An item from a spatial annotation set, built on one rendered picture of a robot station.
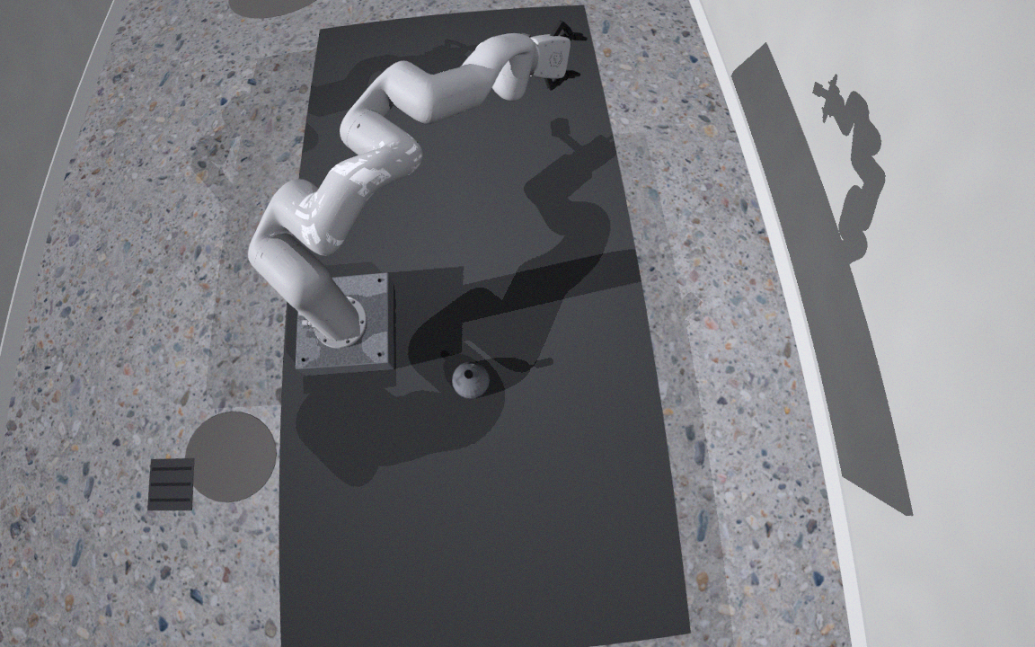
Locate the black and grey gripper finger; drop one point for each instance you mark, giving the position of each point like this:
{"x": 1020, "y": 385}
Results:
{"x": 568, "y": 33}
{"x": 551, "y": 84}

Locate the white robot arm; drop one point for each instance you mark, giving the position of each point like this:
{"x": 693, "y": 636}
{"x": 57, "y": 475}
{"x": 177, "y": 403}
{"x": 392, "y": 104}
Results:
{"x": 321, "y": 219}

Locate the grey desk bell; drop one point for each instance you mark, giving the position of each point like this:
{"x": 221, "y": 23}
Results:
{"x": 476, "y": 385}

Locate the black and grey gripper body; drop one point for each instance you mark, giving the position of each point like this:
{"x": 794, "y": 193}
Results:
{"x": 553, "y": 53}

